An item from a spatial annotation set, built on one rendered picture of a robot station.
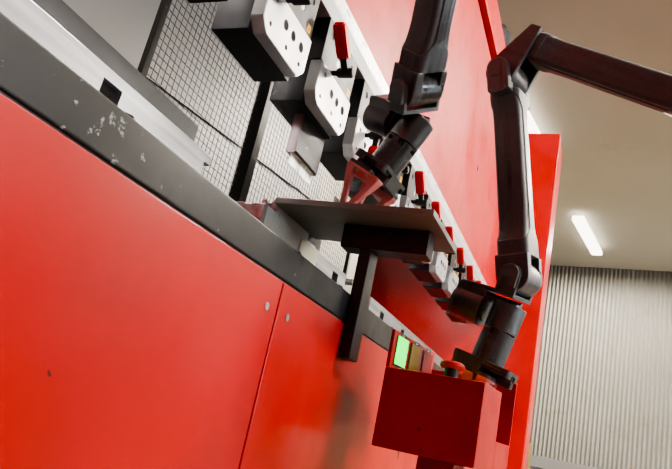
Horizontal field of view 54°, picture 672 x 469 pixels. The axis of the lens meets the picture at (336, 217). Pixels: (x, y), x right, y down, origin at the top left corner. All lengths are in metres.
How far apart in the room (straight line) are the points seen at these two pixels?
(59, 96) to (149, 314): 0.21
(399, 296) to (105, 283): 2.83
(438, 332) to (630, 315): 6.27
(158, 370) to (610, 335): 8.82
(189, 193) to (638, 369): 8.71
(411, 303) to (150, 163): 2.79
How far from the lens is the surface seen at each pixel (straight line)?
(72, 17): 1.46
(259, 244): 0.76
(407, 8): 1.62
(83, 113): 0.53
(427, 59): 1.05
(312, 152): 1.20
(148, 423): 0.64
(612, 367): 9.23
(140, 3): 3.88
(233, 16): 1.00
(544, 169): 3.44
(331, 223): 1.10
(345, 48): 1.15
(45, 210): 0.51
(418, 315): 3.28
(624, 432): 9.11
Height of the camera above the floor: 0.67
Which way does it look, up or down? 18 degrees up
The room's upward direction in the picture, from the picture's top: 13 degrees clockwise
